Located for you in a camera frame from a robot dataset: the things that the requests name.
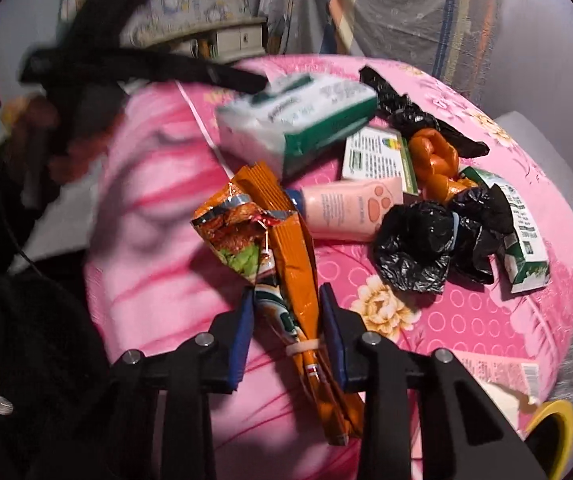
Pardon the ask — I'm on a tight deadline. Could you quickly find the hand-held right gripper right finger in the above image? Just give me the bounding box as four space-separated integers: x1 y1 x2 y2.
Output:
319 282 549 480

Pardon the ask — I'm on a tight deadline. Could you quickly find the pink flat packet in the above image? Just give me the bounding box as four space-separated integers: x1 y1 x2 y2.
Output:
453 350 542 421

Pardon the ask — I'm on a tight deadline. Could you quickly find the orange peel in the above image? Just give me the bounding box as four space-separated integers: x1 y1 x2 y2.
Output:
409 129 470 202

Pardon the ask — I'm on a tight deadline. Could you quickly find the white cord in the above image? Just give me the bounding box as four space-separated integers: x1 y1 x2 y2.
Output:
175 80 235 179

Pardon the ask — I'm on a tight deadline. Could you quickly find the crushed green white carton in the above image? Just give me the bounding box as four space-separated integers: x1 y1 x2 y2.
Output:
459 167 551 295

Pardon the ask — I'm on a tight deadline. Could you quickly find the small green white box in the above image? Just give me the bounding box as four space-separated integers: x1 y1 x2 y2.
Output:
341 127 420 196

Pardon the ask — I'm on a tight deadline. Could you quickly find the orange snack packet bundle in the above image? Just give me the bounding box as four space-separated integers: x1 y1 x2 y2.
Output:
234 161 367 447

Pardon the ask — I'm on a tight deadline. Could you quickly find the long black plastic bag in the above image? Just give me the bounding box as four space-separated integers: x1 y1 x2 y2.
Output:
359 66 491 159

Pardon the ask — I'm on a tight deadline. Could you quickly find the person's black jacket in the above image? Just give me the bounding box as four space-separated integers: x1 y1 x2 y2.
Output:
0 150 117 480

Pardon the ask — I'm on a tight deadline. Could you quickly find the pink floral blanket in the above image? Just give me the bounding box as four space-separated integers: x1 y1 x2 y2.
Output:
84 54 573 480

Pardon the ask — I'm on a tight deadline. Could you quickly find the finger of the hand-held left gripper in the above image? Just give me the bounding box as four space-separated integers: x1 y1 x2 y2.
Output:
116 52 268 96

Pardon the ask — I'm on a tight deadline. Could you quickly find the striped grey curtain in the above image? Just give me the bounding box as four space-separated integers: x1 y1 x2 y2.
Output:
259 0 510 101

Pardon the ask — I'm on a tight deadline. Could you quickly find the torn colourful snack wrapper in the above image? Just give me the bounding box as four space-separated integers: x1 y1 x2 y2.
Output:
190 182 297 287

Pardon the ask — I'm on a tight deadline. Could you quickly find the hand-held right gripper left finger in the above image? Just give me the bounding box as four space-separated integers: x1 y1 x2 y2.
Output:
41 287 257 480

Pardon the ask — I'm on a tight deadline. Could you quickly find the person's left hand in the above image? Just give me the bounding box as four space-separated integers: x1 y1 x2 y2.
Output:
6 95 128 182

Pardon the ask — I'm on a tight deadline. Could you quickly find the pink paw print bottle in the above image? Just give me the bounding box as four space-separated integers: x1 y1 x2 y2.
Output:
286 176 405 241

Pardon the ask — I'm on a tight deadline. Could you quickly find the yellow bin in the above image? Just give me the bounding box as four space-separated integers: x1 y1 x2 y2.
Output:
523 400 573 480

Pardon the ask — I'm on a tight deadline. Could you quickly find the white cabinet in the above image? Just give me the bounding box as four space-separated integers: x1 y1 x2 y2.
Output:
166 15 270 61

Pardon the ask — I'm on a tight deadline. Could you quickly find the crumpled black plastic bag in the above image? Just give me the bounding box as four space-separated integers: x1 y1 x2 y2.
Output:
372 185 515 295

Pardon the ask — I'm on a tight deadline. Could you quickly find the green white tissue box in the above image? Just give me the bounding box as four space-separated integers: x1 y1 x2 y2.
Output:
215 72 379 181

